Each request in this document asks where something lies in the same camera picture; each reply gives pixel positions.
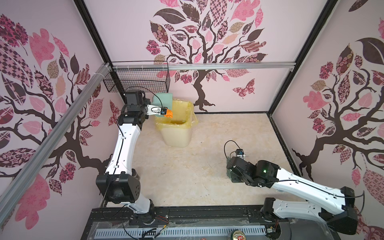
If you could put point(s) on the yellow bin liner bag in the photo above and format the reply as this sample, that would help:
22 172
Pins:
183 117

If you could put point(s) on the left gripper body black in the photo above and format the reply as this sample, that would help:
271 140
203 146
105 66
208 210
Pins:
143 107

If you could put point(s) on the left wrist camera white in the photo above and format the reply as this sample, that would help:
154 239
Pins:
156 110

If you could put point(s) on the cream trash bin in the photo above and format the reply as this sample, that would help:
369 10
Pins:
177 138

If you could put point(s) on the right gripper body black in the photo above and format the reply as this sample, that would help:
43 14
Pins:
235 179

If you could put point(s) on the aluminium rail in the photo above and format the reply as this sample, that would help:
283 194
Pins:
212 66
25 178

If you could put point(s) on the aluminium rail back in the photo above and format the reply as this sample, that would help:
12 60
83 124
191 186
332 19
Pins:
212 66

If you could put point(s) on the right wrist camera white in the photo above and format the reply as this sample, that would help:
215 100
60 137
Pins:
240 153

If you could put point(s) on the black wire basket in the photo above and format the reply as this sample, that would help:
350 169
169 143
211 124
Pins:
149 76

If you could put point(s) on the white slotted cable duct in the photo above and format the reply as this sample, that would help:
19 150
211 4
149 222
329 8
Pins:
177 232

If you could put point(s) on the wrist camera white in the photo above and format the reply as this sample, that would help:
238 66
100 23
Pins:
240 153
156 110

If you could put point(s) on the green plastic dustpan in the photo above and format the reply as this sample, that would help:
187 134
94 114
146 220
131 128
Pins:
163 99

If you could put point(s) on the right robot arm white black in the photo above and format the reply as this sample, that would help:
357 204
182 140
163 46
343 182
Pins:
331 206

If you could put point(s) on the aluminium rail left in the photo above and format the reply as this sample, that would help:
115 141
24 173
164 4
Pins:
25 178

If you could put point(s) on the large orange paper scrap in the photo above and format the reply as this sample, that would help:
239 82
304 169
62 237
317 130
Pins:
169 114

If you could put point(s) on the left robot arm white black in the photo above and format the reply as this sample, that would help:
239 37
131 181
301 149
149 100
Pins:
120 183

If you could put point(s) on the small brown jar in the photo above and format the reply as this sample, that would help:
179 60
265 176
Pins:
135 174

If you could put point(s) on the metal can top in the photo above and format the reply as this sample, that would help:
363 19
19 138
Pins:
237 235

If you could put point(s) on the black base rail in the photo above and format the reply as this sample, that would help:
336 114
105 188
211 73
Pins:
207 216

